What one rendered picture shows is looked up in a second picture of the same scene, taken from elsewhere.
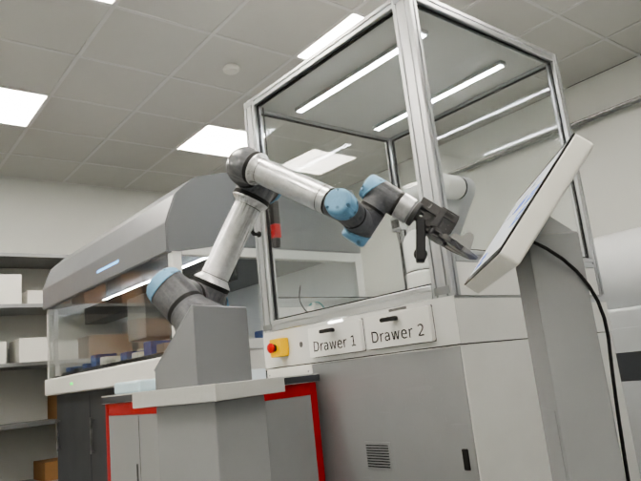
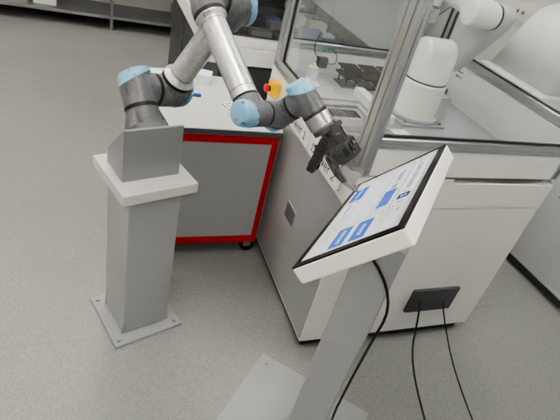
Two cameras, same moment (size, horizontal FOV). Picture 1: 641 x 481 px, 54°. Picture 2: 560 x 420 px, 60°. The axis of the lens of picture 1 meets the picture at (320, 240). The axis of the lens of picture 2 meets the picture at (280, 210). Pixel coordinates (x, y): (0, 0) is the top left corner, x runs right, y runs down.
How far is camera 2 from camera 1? 1.16 m
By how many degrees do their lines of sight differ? 48
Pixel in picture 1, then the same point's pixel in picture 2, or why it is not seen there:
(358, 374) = (300, 157)
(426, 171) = (395, 57)
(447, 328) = (346, 192)
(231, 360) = (159, 163)
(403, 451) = (299, 227)
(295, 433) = (249, 167)
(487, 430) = not seen: hidden behind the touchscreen
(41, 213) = not seen: outside the picture
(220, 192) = not seen: outside the picture
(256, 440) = (166, 215)
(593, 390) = (351, 341)
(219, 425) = (132, 211)
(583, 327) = (367, 309)
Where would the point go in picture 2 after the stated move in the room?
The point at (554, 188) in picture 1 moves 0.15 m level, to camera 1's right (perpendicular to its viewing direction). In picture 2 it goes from (358, 256) to (423, 284)
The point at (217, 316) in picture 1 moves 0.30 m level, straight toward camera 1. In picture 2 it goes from (150, 136) to (103, 177)
